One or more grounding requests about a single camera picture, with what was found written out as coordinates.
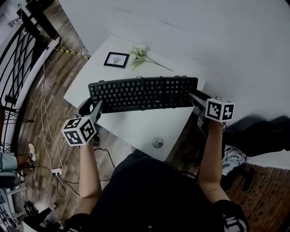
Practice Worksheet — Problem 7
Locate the black picture frame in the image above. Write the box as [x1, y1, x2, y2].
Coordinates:
[103, 51, 131, 69]

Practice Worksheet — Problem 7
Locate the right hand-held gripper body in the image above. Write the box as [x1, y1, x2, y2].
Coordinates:
[195, 97, 236, 137]

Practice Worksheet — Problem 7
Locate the grey cloth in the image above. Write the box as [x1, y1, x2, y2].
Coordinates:
[222, 145, 248, 176]

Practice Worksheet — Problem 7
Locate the person's black shirt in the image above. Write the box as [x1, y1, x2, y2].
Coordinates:
[65, 153, 250, 232]

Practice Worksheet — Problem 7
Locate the person's right forearm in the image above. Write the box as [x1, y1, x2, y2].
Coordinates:
[197, 118, 232, 203]

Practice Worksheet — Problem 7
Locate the person's left forearm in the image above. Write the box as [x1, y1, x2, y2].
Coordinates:
[77, 139, 103, 215]

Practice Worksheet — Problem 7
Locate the black power cable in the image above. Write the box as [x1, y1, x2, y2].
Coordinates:
[53, 172, 80, 198]

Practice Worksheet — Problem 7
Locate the black keyboard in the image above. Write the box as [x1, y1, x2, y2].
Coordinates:
[87, 76, 199, 114]

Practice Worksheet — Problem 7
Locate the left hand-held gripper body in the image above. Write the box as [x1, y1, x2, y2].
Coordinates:
[61, 108, 102, 148]

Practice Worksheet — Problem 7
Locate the black office chair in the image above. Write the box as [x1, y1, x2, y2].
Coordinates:
[222, 115, 290, 192]

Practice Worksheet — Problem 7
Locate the artificial flower sprig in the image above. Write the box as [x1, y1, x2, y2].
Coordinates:
[128, 44, 174, 73]

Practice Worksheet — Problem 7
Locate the white table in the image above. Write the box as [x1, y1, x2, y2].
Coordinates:
[63, 34, 207, 162]

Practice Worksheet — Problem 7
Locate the grey swivel chair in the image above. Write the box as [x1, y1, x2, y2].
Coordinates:
[0, 171, 26, 218]

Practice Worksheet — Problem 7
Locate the round table cable grommet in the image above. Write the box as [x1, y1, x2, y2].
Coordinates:
[152, 136, 164, 150]

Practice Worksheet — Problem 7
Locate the black metal railing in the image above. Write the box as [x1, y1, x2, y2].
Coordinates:
[0, 0, 62, 155]

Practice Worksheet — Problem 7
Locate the white power cable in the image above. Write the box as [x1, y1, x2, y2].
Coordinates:
[41, 48, 64, 170]

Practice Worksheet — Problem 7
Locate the yellow black floor tape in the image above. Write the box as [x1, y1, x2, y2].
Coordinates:
[59, 48, 89, 61]

